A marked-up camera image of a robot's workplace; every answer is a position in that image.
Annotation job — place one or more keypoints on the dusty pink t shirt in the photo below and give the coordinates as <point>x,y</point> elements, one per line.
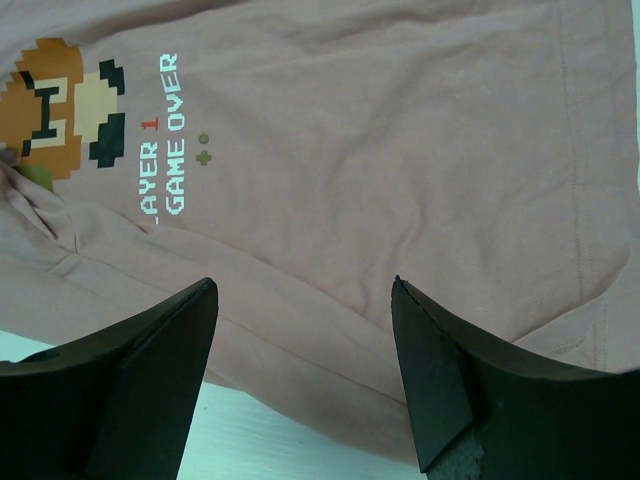
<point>304,154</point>

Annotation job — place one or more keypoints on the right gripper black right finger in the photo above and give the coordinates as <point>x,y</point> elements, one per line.
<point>483,408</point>

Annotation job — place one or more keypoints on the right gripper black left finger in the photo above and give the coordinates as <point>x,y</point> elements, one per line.
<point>116,404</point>

